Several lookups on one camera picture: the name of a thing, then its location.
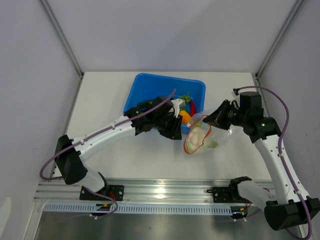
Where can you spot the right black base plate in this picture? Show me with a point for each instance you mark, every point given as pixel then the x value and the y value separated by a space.
pixel 224 195

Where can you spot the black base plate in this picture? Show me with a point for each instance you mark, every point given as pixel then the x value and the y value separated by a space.
pixel 224 195
pixel 115 192

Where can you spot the dark green cucumber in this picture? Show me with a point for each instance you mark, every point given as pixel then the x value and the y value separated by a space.
pixel 145 104

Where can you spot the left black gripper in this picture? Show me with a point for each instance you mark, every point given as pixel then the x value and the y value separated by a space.
pixel 174 133

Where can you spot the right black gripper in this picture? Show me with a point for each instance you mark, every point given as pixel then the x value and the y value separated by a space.
pixel 217 117

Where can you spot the left aluminium frame post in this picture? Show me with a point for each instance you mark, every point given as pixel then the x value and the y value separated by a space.
pixel 57 29

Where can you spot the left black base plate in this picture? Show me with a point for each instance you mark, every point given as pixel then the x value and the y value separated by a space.
pixel 115 192

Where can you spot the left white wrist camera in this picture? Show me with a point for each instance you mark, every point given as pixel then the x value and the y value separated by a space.
pixel 177 105

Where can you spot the blue plastic bin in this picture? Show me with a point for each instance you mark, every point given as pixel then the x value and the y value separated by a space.
pixel 157 88

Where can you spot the aluminium mounting rail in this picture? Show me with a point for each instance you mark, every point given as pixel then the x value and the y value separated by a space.
pixel 144 191

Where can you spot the yellow orange mango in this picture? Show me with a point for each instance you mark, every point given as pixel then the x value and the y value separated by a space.
pixel 186 117

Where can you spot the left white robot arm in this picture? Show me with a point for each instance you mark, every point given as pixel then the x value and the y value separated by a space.
pixel 73 153

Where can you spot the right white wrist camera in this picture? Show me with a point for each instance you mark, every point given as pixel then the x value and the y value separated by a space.
pixel 235 92

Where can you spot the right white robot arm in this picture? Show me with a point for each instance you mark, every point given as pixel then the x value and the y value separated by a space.
pixel 291 205

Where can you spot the red chili pepper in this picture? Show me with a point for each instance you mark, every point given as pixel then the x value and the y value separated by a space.
pixel 192 108

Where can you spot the white cauliflower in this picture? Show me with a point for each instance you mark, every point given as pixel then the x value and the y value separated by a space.
pixel 200 139

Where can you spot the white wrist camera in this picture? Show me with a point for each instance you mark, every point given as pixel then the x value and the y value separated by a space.
pixel 177 105
pixel 235 92

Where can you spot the clear zip top bag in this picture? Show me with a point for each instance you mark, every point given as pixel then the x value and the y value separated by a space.
pixel 220 135

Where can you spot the aluminium frame post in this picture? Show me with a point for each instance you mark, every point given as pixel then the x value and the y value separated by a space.
pixel 57 29
pixel 280 36

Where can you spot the right aluminium frame post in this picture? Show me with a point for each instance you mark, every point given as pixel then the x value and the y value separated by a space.
pixel 280 36

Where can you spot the green grape bunch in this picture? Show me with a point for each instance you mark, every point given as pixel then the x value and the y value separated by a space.
pixel 186 98

